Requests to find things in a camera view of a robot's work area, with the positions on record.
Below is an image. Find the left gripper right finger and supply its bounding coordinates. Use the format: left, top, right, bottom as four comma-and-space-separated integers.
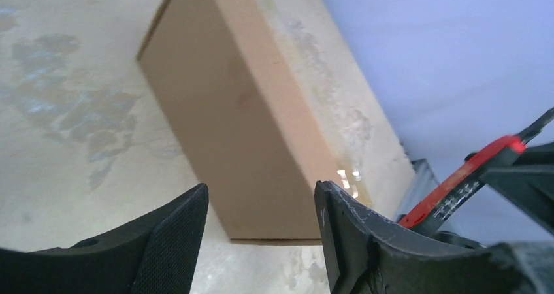
314, 181, 553, 293

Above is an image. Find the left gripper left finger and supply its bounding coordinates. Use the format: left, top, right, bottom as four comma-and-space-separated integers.
1, 184, 209, 293

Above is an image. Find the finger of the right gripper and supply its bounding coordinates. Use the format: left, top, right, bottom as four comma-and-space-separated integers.
478, 142, 553, 234

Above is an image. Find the red utility knife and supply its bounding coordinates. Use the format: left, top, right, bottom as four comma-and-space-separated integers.
398, 109, 553, 237

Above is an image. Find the brown cardboard express box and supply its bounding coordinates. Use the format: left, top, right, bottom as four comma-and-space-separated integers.
137, 0, 373, 241

